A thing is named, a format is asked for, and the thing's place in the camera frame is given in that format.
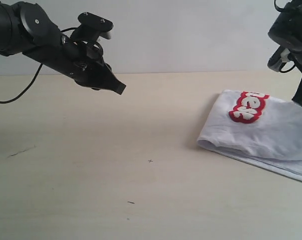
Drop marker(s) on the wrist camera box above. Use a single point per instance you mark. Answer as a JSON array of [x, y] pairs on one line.
[[97, 23], [279, 59]]

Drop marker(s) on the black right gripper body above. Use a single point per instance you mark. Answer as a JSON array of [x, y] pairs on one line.
[[286, 30]]

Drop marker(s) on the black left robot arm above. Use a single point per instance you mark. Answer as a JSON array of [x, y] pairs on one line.
[[26, 28]]

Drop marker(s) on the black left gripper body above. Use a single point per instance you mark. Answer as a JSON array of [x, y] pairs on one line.
[[81, 62]]

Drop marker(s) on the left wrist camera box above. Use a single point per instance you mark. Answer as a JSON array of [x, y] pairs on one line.
[[97, 23]]

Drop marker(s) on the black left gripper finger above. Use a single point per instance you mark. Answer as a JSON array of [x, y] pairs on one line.
[[108, 81]]

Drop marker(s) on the white t-shirt red lettering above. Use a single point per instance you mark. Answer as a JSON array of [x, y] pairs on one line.
[[257, 129]]

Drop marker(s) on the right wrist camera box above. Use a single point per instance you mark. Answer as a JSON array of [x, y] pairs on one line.
[[279, 59]]

